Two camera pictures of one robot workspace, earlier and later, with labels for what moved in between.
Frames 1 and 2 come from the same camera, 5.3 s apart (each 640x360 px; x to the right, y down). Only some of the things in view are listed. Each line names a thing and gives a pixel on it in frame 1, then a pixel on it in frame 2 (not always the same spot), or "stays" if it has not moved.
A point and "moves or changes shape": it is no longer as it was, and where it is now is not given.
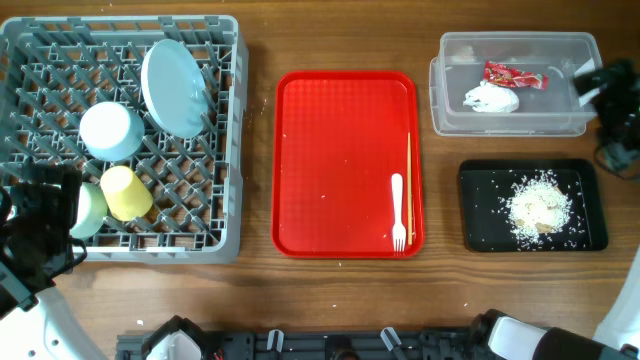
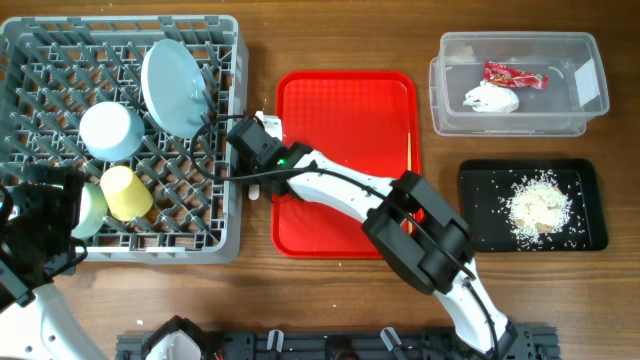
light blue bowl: [111, 131] stays
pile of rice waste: [538, 205] stays
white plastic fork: [398, 232] moves or changes shape
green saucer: [93, 210] stays
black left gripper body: [48, 214] stays
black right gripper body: [617, 108] -> [243, 167]
